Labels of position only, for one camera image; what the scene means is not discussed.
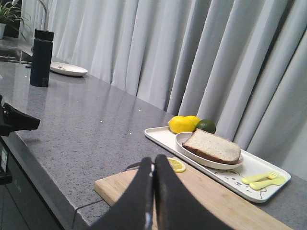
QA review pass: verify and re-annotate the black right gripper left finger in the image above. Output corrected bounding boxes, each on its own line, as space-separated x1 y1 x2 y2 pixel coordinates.
88 157 154 230

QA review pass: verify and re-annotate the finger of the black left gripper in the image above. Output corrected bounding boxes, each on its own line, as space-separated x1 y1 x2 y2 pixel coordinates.
0 95 40 137

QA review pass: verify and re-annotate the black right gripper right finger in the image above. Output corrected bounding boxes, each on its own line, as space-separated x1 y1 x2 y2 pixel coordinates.
154 154 232 230

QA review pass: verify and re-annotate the white round plate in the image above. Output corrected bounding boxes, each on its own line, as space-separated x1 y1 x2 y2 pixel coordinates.
175 132 244 170

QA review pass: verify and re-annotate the white bread slice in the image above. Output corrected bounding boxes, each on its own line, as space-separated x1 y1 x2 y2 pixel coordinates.
182 128 241 164

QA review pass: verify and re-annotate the white rectangular tray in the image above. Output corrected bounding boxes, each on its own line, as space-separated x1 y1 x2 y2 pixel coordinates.
144 126 291 203

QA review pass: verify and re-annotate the lemon slice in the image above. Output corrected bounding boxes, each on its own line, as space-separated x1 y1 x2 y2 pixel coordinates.
167 157 186 173

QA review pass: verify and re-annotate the wooden cutting board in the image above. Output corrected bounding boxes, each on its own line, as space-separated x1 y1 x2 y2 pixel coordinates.
94 165 290 230

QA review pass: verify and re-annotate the kitchen sink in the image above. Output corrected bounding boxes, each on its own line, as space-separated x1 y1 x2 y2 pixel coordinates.
0 47 32 64

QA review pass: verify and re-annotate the white far plate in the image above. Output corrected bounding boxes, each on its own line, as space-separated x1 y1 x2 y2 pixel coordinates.
50 61 88 77

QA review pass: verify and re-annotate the dark blue thermos bottle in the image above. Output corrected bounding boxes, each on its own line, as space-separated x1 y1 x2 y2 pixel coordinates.
30 29 54 87

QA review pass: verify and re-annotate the yellow lemon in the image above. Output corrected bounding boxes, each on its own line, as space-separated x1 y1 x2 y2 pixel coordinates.
168 116 196 134
186 115 200 126

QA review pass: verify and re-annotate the green lime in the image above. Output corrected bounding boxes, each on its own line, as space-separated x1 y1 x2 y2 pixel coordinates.
196 119 216 134

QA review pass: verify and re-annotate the yellow plastic fork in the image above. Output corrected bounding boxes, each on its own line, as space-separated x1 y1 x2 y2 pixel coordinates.
241 171 279 184

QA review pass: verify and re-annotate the potted green plant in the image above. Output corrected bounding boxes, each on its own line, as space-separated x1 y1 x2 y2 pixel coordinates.
0 0 28 40

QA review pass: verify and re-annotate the yellow plastic spoon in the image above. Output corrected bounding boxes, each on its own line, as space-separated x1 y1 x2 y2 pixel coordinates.
249 177 285 190

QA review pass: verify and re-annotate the metal faucet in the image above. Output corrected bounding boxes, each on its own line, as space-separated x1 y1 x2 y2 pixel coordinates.
38 0 50 31

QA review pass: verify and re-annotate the grey curtain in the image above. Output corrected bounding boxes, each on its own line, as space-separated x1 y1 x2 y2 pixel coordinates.
21 0 307 178

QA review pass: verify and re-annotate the metal board handle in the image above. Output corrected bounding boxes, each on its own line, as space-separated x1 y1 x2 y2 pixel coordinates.
125 162 141 171

